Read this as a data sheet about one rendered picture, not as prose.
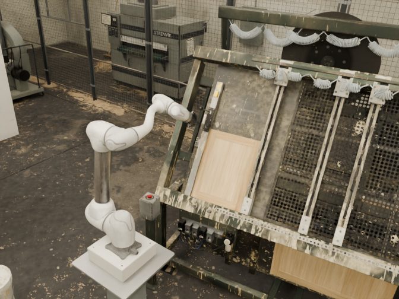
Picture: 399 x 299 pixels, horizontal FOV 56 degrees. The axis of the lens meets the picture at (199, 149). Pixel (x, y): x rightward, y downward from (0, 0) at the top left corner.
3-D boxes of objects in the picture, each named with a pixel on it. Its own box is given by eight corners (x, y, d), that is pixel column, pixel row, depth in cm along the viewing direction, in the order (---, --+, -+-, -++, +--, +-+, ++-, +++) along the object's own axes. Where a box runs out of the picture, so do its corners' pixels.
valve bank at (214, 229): (170, 241, 301) (170, 217, 290) (179, 231, 313) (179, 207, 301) (227, 264, 282) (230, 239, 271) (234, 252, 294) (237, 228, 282)
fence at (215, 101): (186, 194, 306) (183, 194, 302) (218, 82, 309) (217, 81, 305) (191, 196, 304) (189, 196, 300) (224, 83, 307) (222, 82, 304)
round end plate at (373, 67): (274, 99, 344) (287, 7, 306) (275, 97, 349) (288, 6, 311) (366, 118, 314) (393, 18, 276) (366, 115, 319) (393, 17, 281)
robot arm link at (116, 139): (138, 128, 224) (122, 122, 230) (115, 139, 211) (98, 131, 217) (138, 148, 230) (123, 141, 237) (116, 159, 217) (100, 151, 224)
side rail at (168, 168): (162, 185, 321) (157, 185, 311) (199, 63, 325) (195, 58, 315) (168, 187, 318) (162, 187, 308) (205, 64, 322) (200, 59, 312)
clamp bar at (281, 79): (240, 212, 288) (231, 212, 266) (282, 64, 292) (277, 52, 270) (252, 216, 284) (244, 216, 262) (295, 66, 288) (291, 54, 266)
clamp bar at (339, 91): (295, 230, 271) (291, 232, 249) (340, 73, 275) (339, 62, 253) (310, 235, 267) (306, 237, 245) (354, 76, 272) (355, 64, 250)
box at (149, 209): (139, 217, 298) (138, 199, 289) (148, 209, 307) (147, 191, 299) (152, 222, 293) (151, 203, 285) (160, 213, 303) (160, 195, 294)
